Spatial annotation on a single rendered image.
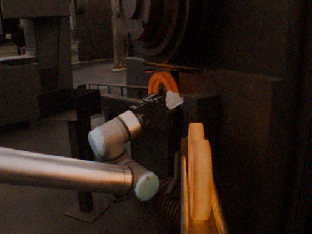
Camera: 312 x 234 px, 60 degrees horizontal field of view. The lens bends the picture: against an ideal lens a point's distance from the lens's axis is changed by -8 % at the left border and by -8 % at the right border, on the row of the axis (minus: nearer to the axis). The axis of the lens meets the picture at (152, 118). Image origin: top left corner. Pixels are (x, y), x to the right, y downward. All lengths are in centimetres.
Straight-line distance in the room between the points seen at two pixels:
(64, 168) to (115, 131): 25
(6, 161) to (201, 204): 43
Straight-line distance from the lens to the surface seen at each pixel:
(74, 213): 178
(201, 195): 50
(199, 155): 51
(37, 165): 71
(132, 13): 105
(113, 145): 92
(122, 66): 820
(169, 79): 109
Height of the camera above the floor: 100
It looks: 17 degrees down
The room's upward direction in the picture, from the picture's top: 2 degrees counter-clockwise
